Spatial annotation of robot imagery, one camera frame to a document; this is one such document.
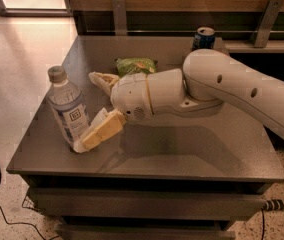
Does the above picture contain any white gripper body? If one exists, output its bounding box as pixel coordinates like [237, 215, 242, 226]
[111, 73, 153, 122]

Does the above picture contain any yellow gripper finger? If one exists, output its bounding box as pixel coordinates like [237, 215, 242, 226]
[88, 72, 119, 96]
[73, 108, 126, 153]

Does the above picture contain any clear plastic water bottle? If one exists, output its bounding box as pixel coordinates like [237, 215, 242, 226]
[46, 66, 89, 147]

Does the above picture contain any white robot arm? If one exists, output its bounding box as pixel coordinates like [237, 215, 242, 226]
[73, 49, 284, 153]

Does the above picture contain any green chip bag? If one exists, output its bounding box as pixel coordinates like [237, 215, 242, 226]
[115, 58, 157, 77]

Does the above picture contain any blue soda can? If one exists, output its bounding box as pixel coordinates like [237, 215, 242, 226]
[192, 27, 215, 50]

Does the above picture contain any grey drawer cabinet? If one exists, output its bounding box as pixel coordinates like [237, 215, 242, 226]
[8, 36, 284, 240]

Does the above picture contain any left metal bracket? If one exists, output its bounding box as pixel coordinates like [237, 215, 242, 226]
[112, 0, 127, 36]

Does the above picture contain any metal bracket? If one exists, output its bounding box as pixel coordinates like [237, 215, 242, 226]
[112, 0, 127, 36]
[251, 0, 284, 48]

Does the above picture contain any thin black floor cable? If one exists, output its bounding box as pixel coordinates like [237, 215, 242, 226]
[0, 203, 61, 240]

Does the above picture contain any right metal bracket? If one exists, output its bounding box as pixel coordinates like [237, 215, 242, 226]
[251, 0, 284, 48]

